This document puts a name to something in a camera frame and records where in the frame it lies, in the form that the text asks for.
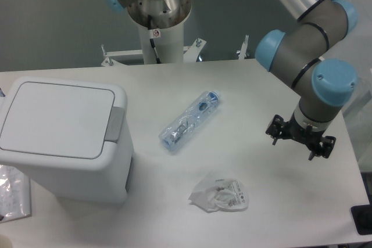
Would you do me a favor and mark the crumpled white mask wrapper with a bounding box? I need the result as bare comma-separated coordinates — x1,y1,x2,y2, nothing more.
188,171,249,213

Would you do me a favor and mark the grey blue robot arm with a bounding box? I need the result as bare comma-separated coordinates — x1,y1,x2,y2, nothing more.
255,0,358,158

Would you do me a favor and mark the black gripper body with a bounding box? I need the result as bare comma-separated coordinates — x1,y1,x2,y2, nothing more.
280,119,324,148

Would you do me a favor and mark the crushed clear plastic bottle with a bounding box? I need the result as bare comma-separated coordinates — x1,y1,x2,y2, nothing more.
159,90,221,152

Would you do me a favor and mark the paper notebook on table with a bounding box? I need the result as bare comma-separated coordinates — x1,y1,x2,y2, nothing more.
1,165,32,224

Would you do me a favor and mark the black device at edge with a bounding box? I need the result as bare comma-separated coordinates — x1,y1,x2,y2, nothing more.
350,204,371,235

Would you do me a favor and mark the white plastic trash can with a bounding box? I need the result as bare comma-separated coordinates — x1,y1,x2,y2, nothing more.
1,76,134,203

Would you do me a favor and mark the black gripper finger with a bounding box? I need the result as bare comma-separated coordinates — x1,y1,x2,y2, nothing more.
307,136,337,161
265,114,284,146

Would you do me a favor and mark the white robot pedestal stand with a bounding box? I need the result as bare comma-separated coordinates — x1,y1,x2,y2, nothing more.
100,23,251,67

